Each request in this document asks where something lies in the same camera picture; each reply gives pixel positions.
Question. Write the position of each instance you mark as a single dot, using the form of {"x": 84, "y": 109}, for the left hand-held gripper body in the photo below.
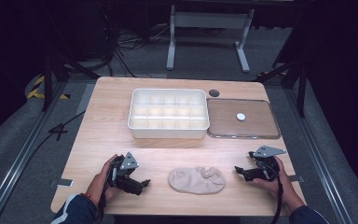
{"x": 130, "y": 162}

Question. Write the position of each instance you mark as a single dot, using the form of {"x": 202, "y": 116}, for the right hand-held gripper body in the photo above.
{"x": 267, "y": 151}

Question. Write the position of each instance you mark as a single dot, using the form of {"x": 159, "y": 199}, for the white divided storage box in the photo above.
{"x": 167, "y": 132}

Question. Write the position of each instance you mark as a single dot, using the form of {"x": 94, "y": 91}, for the beige sock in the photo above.
{"x": 195, "y": 180}

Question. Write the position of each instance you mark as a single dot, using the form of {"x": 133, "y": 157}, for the person's right hand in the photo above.
{"x": 281, "y": 186}

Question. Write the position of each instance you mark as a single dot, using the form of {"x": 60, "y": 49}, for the person's left hand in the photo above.
{"x": 98, "y": 188}

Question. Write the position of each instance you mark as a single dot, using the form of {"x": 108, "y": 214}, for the grey tape piece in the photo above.
{"x": 62, "y": 183}
{"x": 296, "y": 179}

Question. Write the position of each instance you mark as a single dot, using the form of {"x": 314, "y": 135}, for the small white round disc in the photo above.
{"x": 240, "y": 116}

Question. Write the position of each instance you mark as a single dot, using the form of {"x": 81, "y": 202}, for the clear plastic box lid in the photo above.
{"x": 227, "y": 119}

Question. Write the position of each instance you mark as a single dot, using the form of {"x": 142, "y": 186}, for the black tape floor mark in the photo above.
{"x": 58, "y": 130}

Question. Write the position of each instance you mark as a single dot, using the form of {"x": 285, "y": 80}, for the black table grommet hole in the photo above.
{"x": 214, "y": 93}

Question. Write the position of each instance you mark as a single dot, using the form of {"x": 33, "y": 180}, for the yellow black hazard tape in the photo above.
{"x": 33, "y": 92}

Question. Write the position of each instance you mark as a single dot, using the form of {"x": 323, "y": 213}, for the aluminium floor rail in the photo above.
{"x": 21, "y": 155}
{"x": 320, "y": 152}

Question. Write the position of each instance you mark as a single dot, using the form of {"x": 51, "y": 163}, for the white metal desk frame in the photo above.
{"x": 211, "y": 20}

